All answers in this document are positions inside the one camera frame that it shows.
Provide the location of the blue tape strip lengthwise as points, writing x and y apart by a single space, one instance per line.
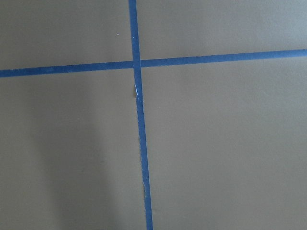
140 112

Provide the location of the blue tape strip crosswise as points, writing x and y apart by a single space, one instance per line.
5 73

